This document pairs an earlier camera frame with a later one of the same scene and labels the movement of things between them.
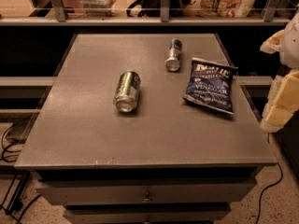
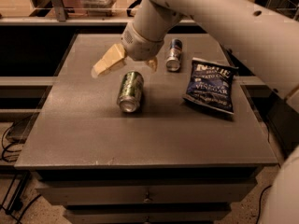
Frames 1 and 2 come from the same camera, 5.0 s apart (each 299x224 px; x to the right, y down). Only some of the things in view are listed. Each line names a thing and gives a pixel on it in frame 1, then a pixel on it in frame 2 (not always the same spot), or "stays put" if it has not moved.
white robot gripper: x=291 y=49 to x=140 y=47
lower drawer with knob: x=146 y=216 stays put
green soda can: x=127 y=91 stays put
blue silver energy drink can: x=173 y=55 stays put
